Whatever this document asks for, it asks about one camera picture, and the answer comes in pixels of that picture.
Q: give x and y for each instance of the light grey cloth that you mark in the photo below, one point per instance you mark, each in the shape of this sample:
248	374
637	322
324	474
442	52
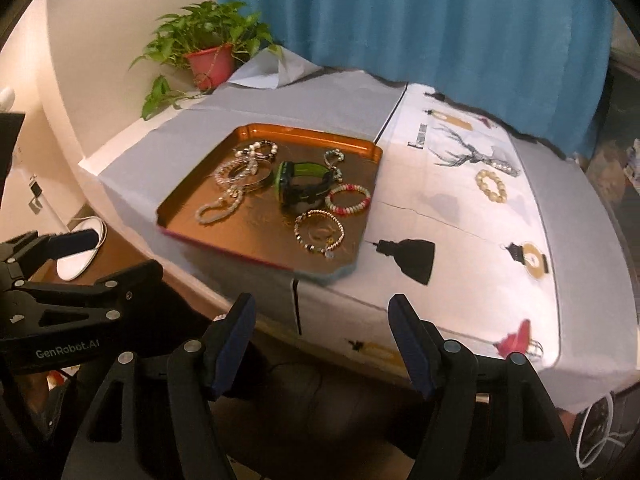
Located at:
300	105

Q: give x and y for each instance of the potted plant red pot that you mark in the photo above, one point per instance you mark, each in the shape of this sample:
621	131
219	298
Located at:
210	62

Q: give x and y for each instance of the orange metal tray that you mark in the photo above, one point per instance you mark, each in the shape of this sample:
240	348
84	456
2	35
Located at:
260	240

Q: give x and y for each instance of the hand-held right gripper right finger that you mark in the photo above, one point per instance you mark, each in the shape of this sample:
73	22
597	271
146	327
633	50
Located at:
412	355

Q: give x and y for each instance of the black green wristwatch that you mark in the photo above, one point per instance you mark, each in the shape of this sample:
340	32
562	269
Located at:
285	180

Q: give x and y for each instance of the printed white tablecloth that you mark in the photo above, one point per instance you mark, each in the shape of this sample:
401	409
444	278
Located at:
450	240

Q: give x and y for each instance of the silver metal bangle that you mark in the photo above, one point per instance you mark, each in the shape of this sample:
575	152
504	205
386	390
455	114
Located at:
260	182

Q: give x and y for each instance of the blue curtain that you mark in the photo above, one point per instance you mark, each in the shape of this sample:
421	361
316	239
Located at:
400	20

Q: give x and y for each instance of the wall socket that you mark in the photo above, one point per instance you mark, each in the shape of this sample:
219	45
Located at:
36	195

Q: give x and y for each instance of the white round disc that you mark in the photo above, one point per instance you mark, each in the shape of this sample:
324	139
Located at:
75	267

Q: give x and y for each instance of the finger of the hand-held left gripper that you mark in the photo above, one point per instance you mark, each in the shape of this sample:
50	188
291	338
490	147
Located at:
75	241
125	277

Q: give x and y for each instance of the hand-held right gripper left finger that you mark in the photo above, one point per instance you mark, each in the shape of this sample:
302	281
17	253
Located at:
232	355

